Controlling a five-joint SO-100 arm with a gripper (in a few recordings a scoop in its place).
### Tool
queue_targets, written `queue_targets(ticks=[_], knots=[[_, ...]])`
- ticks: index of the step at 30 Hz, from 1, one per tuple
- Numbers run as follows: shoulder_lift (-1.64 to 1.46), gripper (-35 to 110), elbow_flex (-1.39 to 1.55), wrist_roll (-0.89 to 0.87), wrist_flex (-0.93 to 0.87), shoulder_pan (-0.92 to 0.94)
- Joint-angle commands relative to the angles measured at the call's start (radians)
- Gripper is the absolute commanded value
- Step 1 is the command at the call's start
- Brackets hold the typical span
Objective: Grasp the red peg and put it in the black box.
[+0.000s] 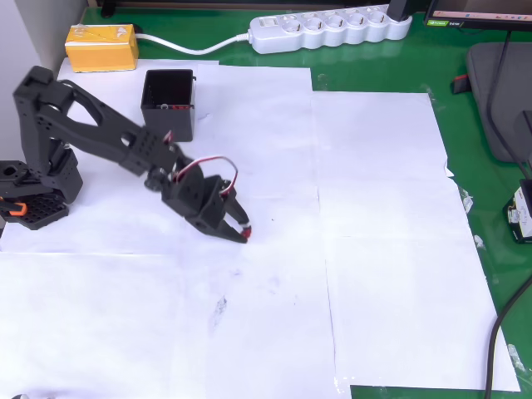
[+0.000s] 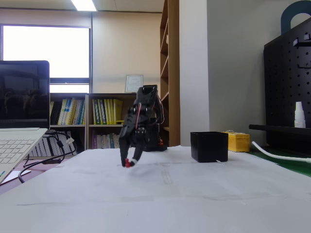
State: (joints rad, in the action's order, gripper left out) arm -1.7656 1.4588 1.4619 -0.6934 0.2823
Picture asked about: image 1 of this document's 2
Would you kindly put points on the black square container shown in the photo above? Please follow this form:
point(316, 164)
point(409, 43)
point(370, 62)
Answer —
point(178, 120)

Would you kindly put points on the yellow cardboard box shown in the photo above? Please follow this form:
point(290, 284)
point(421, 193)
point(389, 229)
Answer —
point(101, 52)

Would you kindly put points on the small black white device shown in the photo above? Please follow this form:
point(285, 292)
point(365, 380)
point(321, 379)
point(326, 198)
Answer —
point(521, 216)

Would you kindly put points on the orange clamp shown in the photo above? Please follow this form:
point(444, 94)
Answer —
point(16, 209)

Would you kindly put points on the white power strip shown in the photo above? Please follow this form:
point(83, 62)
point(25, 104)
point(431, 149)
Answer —
point(328, 31)

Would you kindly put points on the black stand foot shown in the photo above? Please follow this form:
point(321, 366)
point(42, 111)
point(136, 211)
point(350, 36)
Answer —
point(108, 7)

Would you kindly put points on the clear tape piece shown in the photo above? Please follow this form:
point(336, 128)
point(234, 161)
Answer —
point(466, 201)
point(515, 357)
point(479, 242)

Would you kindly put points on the red and black tag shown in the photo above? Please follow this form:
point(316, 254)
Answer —
point(460, 84)

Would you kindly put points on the black plug adapter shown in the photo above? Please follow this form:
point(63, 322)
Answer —
point(400, 9)

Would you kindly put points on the grey laptop sleeve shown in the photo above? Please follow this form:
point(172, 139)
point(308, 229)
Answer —
point(511, 91)

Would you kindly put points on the black laptop with green sticker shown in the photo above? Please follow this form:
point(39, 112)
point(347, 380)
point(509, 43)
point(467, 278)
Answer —
point(478, 10)

